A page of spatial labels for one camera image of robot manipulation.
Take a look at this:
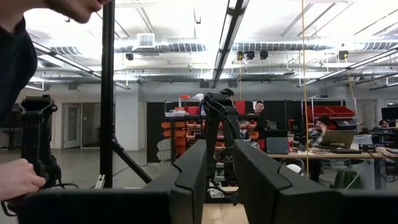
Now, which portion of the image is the person's hand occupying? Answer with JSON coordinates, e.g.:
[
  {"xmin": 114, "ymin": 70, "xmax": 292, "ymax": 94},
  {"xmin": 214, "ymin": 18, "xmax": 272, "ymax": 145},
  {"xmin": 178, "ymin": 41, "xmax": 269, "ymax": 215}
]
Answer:
[{"xmin": 0, "ymin": 158, "xmax": 47, "ymax": 202}]

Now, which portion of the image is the red storage bin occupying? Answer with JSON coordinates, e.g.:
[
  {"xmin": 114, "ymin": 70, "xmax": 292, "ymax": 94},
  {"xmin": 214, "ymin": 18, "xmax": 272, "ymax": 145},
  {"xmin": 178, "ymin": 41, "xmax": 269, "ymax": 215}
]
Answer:
[
  {"xmin": 306, "ymin": 105, "xmax": 335, "ymax": 124},
  {"xmin": 328, "ymin": 105, "xmax": 356, "ymax": 118}
]

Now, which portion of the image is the black monitor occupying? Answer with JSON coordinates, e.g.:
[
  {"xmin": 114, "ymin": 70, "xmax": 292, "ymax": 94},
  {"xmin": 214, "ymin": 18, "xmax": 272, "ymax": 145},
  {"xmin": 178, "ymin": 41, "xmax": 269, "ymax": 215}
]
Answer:
[{"xmin": 381, "ymin": 106, "xmax": 398, "ymax": 121}]

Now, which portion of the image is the linear ceiling light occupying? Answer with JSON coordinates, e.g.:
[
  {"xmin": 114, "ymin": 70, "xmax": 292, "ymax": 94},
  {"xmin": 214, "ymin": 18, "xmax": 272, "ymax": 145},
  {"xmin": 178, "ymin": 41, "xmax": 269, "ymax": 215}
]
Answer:
[{"xmin": 210, "ymin": 0, "xmax": 249, "ymax": 90}]

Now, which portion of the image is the grey laptop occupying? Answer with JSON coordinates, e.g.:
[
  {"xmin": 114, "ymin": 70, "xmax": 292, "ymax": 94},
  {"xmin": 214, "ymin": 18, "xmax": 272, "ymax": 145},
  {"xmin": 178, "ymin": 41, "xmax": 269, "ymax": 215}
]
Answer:
[{"xmin": 266, "ymin": 136, "xmax": 289, "ymax": 155}]

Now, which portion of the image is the parts shelf with orange bins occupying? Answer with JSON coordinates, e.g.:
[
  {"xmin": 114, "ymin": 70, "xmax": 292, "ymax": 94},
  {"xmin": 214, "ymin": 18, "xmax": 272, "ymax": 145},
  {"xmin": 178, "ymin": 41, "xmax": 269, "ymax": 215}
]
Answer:
[{"xmin": 161, "ymin": 99, "xmax": 262, "ymax": 162}]

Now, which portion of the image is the green backpack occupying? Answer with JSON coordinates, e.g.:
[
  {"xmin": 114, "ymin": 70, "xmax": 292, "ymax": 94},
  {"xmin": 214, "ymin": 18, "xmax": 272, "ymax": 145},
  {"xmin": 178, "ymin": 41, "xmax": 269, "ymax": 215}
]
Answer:
[{"xmin": 333, "ymin": 169, "xmax": 363, "ymax": 190}]

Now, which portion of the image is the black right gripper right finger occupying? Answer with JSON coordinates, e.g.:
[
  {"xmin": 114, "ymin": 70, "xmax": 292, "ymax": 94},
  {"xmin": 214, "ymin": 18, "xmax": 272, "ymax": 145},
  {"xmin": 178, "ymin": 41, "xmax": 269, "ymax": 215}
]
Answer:
[{"xmin": 233, "ymin": 138, "xmax": 398, "ymax": 224}]

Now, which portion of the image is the black tripod stand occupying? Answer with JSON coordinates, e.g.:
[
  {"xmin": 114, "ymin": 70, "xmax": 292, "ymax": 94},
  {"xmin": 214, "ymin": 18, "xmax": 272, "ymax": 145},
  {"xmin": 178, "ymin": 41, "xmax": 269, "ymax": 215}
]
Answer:
[{"xmin": 98, "ymin": 0, "xmax": 153, "ymax": 189}]

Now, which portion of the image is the wooden work desk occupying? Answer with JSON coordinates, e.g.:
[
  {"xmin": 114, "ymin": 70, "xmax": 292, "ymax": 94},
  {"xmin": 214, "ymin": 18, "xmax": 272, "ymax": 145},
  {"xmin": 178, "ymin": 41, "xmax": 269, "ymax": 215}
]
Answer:
[{"xmin": 267, "ymin": 147, "xmax": 398, "ymax": 190}]

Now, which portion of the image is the glass door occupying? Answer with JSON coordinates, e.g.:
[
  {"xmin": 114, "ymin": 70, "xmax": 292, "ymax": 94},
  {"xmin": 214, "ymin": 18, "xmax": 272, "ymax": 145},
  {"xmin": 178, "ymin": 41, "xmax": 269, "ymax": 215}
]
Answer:
[{"xmin": 62, "ymin": 102, "xmax": 82, "ymax": 149}]

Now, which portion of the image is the yellow hanging cable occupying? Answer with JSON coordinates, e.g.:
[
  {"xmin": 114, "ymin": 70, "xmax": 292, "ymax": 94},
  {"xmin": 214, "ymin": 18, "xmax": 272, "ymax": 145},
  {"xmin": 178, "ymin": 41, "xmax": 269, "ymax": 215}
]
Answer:
[{"xmin": 300, "ymin": 0, "xmax": 310, "ymax": 179}]

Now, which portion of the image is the silver metal bracket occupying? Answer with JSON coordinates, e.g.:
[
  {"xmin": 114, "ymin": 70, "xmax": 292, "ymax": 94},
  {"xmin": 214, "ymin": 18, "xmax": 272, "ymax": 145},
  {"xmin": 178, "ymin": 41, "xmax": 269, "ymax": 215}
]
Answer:
[{"xmin": 94, "ymin": 174, "xmax": 106, "ymax": 190}]

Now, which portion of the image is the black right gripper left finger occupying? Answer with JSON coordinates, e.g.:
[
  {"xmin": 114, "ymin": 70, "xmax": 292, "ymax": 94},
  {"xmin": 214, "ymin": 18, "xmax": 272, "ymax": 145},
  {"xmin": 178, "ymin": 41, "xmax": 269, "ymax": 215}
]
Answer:
[{"xmin": 17, "ymin": 139, "xmax": 208, "ymax": 224}]

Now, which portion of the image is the open laptop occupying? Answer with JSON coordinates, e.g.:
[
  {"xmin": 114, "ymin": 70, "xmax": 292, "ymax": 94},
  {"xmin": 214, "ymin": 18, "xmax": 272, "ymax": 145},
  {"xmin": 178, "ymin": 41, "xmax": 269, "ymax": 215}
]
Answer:
[{"xmin": 320, "ymin": 129, "xmax": 357, "ymax": 149}]

